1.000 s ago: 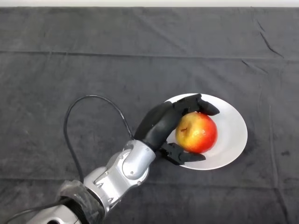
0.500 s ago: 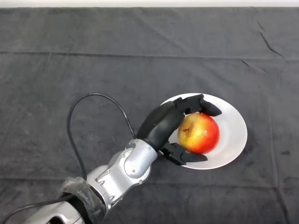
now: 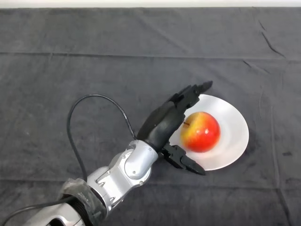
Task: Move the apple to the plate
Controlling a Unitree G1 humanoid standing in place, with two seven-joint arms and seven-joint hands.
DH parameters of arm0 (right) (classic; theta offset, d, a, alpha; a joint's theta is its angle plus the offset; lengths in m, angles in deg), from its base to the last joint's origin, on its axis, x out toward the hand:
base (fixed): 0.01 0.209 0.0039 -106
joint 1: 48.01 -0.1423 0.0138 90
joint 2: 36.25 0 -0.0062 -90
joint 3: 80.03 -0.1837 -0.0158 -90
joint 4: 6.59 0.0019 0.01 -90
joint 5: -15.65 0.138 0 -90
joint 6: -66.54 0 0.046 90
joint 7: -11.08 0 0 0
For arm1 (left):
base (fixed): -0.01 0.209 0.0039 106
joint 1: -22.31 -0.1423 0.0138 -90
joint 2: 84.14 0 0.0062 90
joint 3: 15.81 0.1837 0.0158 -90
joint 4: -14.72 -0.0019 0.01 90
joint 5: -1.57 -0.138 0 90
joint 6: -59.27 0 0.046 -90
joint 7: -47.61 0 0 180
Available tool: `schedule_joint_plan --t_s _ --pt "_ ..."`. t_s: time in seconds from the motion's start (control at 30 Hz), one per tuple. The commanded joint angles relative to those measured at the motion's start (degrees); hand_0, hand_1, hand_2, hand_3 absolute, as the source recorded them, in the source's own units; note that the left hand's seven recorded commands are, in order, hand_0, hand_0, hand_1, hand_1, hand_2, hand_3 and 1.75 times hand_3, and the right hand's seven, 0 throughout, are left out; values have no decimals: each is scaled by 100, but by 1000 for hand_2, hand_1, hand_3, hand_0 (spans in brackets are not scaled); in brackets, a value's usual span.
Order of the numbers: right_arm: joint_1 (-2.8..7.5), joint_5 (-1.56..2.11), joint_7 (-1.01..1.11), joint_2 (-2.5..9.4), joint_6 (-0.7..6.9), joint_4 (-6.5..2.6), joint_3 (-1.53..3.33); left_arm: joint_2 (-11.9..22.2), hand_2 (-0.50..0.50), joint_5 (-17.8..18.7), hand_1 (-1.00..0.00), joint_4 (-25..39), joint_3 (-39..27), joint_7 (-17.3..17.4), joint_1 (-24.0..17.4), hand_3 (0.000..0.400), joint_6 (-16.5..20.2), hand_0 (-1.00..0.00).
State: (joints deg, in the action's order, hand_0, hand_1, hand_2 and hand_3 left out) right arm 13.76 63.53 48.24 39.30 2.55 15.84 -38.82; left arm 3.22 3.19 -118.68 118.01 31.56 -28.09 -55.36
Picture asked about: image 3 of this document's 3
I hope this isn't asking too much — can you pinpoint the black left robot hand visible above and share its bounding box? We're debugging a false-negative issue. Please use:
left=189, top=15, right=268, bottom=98
left=136, top=81, right=214, bottom=176

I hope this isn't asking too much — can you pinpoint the red yellow apple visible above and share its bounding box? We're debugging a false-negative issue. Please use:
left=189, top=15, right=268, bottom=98
left=180, top=111, right=221, bottom=153

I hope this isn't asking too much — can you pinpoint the white round plate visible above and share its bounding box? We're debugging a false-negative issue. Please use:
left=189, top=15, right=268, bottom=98
left=168, top=94, right=250, bottom=171

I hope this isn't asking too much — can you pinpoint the black cloth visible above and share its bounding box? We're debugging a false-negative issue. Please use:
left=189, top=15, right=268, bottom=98
left=0, top=6, right=301, bottom=226

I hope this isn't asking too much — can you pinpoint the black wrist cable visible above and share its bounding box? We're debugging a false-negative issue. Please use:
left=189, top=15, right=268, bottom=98
left=0, top=94, right=138, bottom=226

